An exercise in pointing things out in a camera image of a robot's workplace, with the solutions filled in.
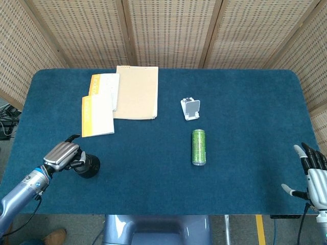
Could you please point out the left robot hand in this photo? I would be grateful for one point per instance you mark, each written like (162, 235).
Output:
(60, 154)

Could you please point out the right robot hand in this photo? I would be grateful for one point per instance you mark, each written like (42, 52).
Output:
(318, 183)

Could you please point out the small black teapot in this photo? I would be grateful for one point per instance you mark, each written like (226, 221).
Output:
(90, 167)

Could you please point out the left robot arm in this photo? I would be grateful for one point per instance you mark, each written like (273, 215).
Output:
(23, 191)

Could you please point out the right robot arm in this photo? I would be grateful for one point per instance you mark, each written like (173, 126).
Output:
(322, 217)

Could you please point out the black box under table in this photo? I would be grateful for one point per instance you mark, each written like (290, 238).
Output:
(284, 217)

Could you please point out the yellow white notebook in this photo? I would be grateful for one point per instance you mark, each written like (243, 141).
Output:
(106, 84)
(99, 117)

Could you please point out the brown leather shoe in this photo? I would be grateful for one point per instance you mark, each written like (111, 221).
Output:
(55, 236)

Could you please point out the blue jeans leg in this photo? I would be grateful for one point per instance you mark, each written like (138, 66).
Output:
(33, 242)

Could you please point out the metal table leg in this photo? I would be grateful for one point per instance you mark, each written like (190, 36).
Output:
(227, 229)

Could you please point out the blue carpet table mat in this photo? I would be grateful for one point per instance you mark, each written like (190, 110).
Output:
(163, 183)

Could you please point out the woven bamboo screen panel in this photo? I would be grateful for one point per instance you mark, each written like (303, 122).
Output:
(84, 33)
(171, 33)
(18, 51)
(255, 33)
(309, 63)

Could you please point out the blue-grey robot torso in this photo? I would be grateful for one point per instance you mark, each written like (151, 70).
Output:
(155, 229)

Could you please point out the green beverage can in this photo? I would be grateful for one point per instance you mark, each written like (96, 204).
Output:
(198, 146)

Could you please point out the white phone stand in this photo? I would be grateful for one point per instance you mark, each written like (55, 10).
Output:
(191, 108)

